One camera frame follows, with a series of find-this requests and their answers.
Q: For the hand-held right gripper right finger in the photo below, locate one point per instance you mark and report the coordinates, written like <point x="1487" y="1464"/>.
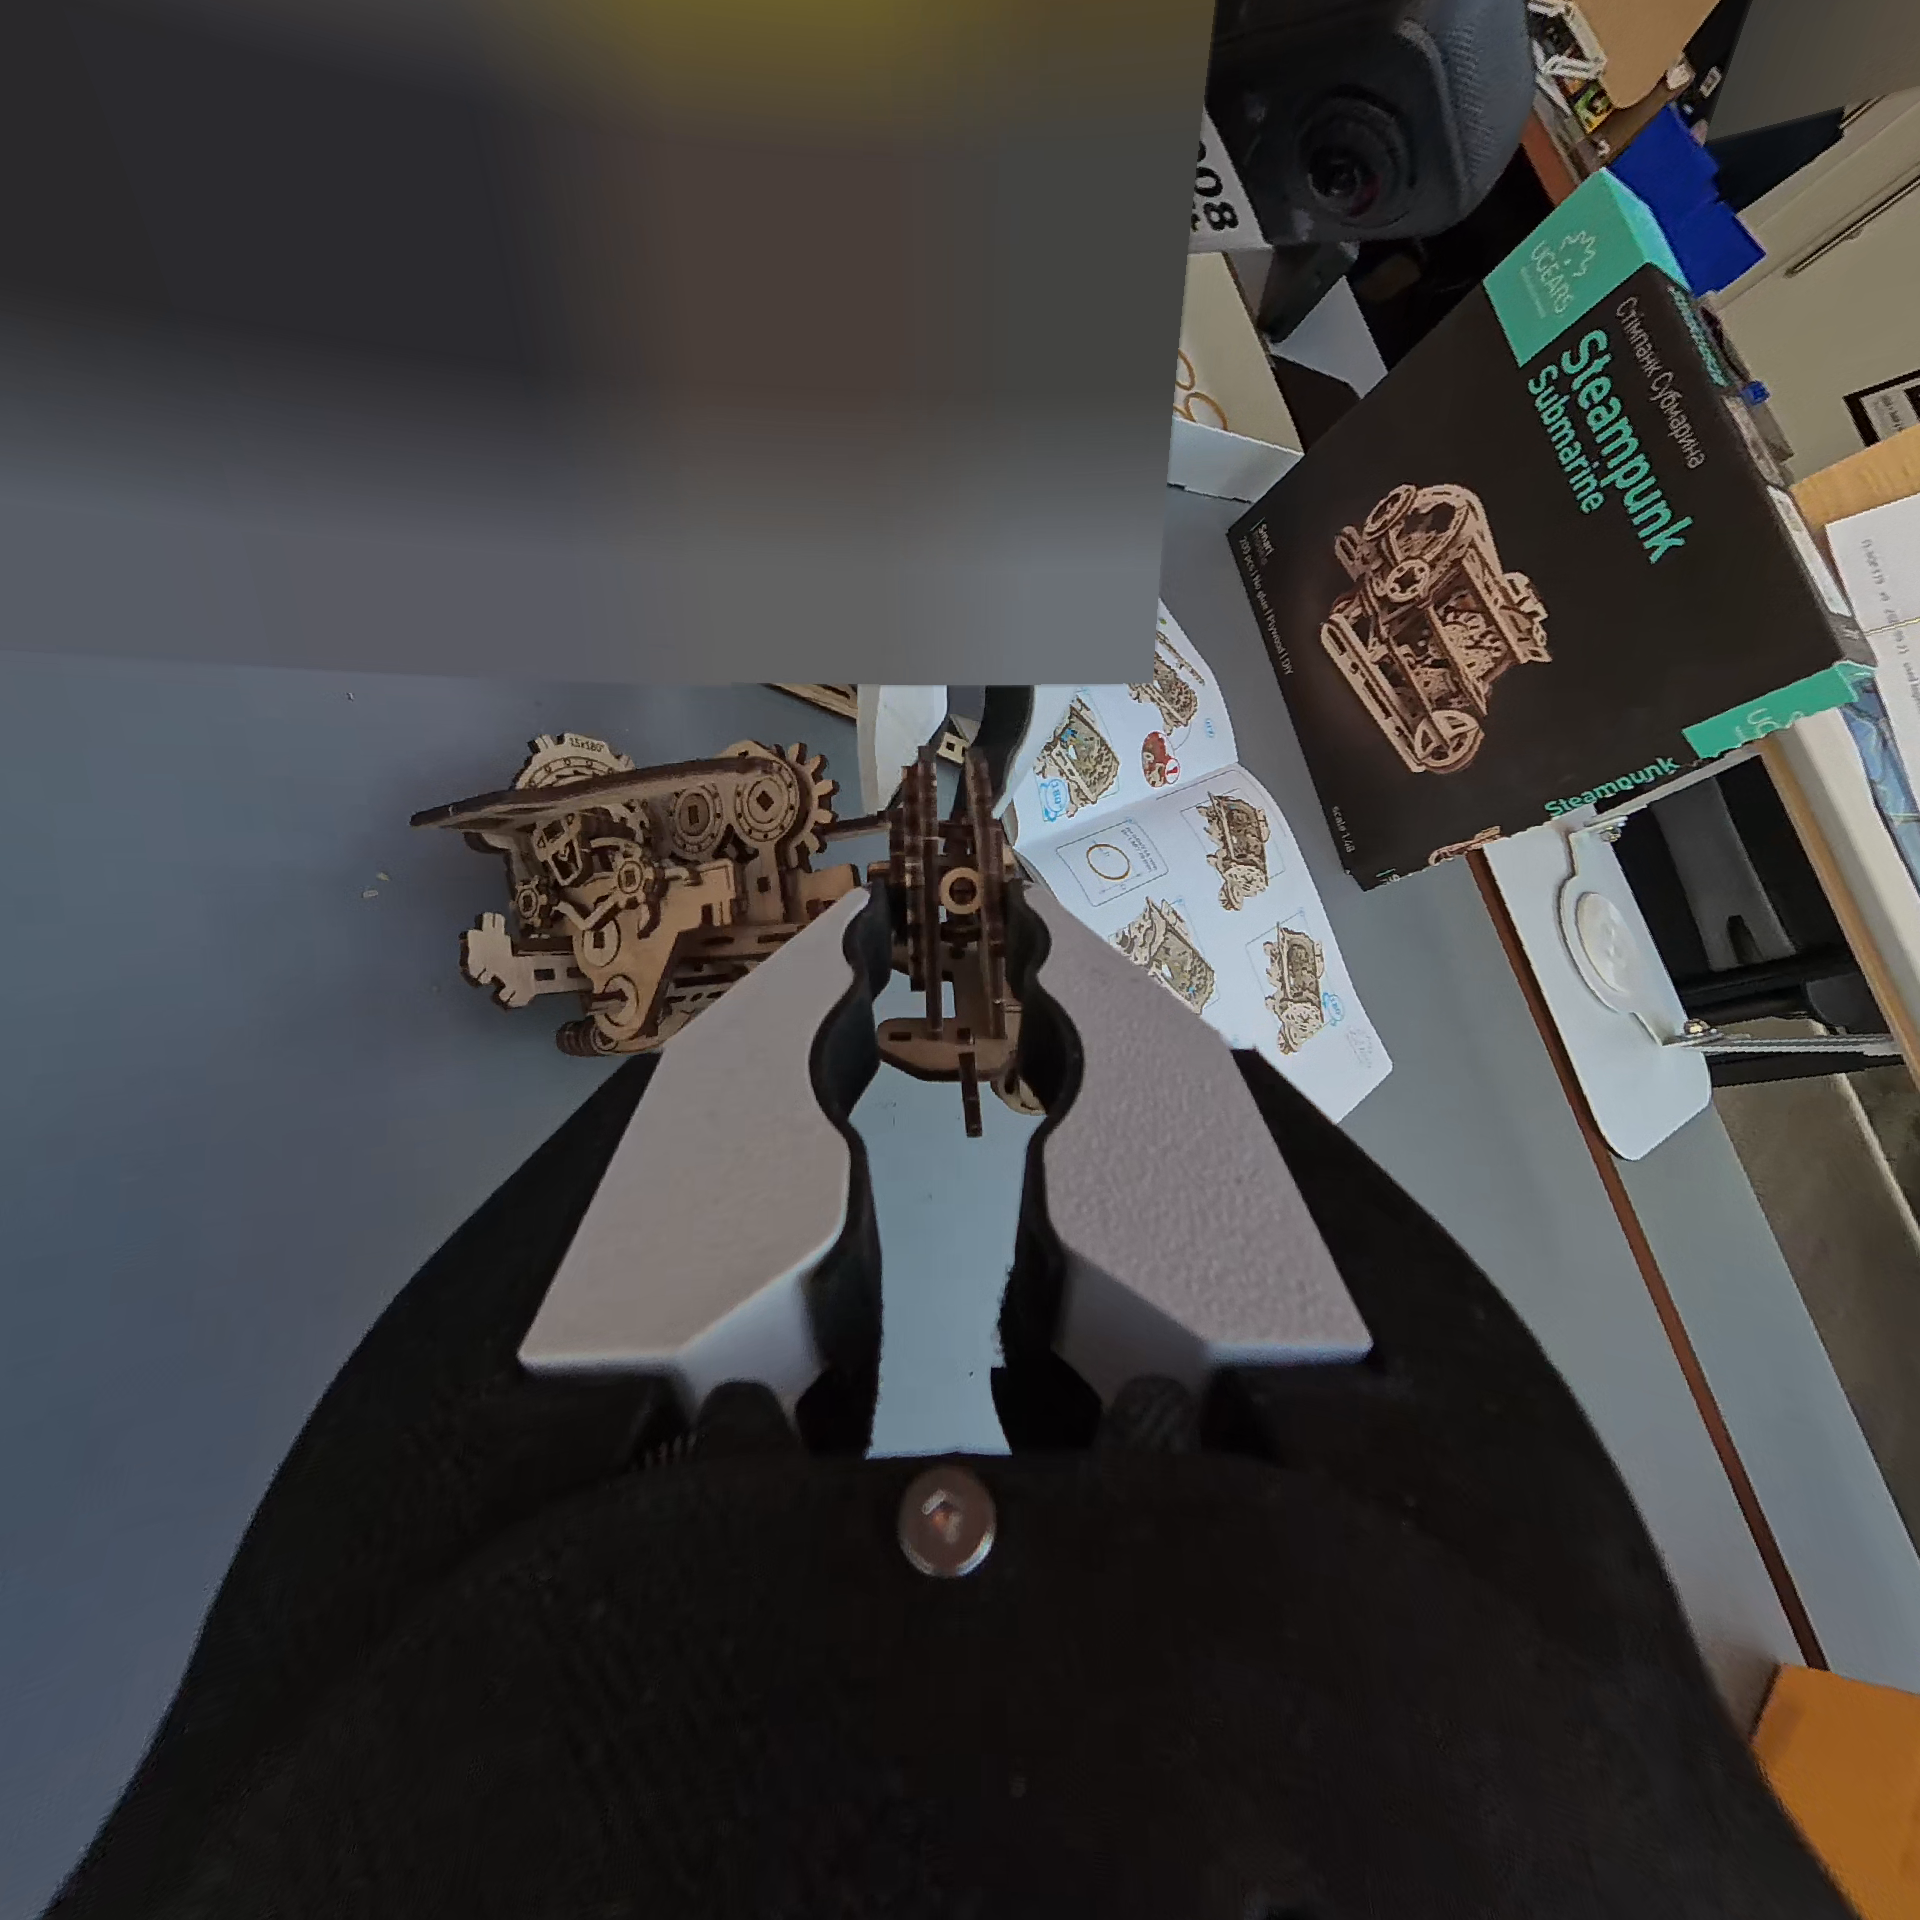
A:
<point x="1200" y="1201"/>

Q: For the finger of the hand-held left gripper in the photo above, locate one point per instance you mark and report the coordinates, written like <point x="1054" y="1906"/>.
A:
<point x="893" y="737"/>
<point x="1002" y="720"/>

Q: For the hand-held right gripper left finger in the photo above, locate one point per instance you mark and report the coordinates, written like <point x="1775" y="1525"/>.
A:
<point x="704" y="1201"/>

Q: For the brown cardboard piece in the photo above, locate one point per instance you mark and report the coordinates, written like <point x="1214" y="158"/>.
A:
<point x="1649" y="45"/>

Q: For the black puzzle box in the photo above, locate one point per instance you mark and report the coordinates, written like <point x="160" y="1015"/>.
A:
<point x="1500" y="599"/>

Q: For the white printed carton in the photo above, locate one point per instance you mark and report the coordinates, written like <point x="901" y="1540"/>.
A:
<point x="1224" y="452"/>

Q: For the plywood board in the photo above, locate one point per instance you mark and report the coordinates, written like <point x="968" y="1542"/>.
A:
<point x="1858" y="476"/>

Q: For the blue plastic bin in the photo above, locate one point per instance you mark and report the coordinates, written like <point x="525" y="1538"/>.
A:
<point x="1687" y="197"/>

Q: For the yellow storage bin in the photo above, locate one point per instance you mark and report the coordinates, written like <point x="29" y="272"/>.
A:
<point x="1844" y="1800"/>

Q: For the white metal clamp plate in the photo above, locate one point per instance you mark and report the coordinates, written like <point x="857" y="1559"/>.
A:
<point x="1612" y="1051"/>

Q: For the wooden mechanical model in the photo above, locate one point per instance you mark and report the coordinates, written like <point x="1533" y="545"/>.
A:
<point x="674" y="884"/>

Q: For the instruction booklet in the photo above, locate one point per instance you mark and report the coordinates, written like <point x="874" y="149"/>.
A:
<point x="1200" y="959"/>

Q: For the black framed sign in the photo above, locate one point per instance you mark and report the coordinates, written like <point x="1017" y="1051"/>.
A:
<point x="1891" y="409"/>

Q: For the printed instruction sheet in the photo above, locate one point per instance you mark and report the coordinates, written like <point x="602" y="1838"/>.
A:
<point x="1883" y="599"/>

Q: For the dark wooden gear assembly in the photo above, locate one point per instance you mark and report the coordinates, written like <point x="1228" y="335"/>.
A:
<point x="946" y="902"/>

